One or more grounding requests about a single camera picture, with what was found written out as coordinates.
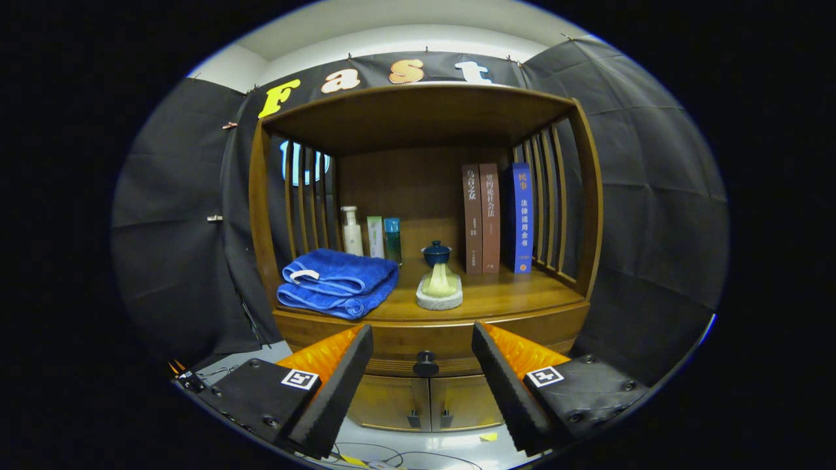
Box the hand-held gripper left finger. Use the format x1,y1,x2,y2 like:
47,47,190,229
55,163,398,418
189,324,374,460

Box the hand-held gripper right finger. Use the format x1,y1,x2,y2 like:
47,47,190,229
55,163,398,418
472,321,651,456

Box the wooden drawer with black knob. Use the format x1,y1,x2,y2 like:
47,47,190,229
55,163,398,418
274,304,590,379

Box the green soap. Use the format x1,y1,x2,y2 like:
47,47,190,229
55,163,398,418
416,263,464,311

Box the wooden cabinet door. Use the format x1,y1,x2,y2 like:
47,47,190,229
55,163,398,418
430,374,504,431
346,375,432,433

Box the wooden countertop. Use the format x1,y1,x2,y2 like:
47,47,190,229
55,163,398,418
274,258,587,324

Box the wooden cabinet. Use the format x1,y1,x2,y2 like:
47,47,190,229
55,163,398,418
248,82,603,433

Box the folded blue towel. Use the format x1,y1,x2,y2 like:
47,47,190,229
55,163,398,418
276,248,400,320

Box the white pump bottle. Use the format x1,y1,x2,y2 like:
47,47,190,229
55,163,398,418
340,206,364,257

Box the blue lidded teacup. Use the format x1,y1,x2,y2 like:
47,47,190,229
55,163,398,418
421,240,453,267

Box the white and green tube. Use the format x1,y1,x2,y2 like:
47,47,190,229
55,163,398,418
366,216,385,259

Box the teal bottle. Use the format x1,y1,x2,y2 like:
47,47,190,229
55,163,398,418
383,217,403,266

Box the brown book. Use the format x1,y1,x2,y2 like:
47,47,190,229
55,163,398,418
462,164,484,275
479,163,502,274

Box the blue book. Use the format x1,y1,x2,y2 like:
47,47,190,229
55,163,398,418
506,163,534,274

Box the black floor cables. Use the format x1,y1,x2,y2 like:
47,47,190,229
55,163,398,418
327,441,484,470

